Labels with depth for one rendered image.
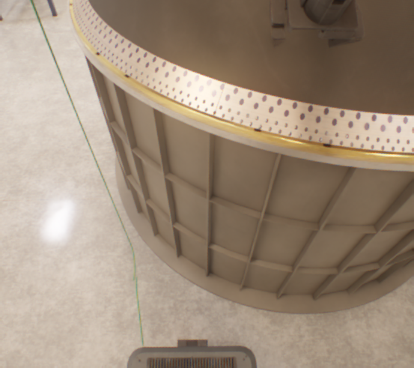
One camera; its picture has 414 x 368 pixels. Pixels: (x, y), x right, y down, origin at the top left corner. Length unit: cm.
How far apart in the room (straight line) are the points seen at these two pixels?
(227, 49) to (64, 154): 188
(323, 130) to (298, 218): 41
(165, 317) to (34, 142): 164
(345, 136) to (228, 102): 29
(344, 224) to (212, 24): 75
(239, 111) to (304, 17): 34
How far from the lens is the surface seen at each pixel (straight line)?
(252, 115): 77
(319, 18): 50
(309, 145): 77
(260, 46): 78
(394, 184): 99
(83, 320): 185
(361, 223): 116
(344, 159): 79
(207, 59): 82
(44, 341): 190
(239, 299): 176
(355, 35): 55
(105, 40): 108
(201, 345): 148
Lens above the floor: 171
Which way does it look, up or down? 50 degrees down
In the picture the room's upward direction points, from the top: 1 degrees clockwise
